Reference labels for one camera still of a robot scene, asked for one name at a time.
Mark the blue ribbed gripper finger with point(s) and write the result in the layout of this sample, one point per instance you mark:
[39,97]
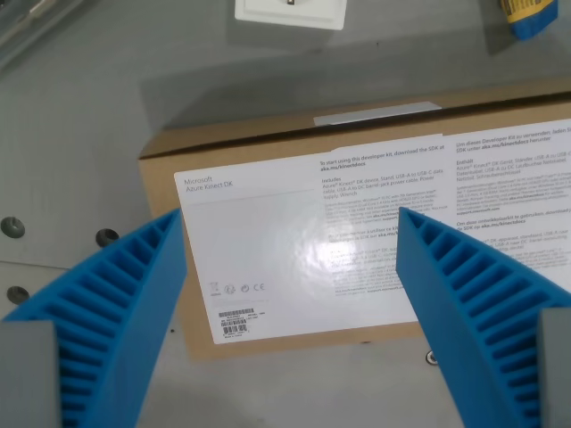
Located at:
[111,307]
[473,312]

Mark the round table screw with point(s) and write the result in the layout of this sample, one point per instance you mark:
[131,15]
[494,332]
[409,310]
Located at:
[431,357]
[106,236]
[11,225]
[17,293]

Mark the brown cardboard Azure Kinect box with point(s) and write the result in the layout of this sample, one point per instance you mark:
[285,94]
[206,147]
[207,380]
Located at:
[290,249]

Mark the blue and yellow packet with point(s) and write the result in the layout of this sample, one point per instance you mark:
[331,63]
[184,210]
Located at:
[528,18]

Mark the aluminium profile rail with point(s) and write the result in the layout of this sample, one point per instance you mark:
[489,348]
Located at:
[27,24]

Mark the white wall socket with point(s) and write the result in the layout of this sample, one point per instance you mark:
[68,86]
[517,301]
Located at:
[291,12]

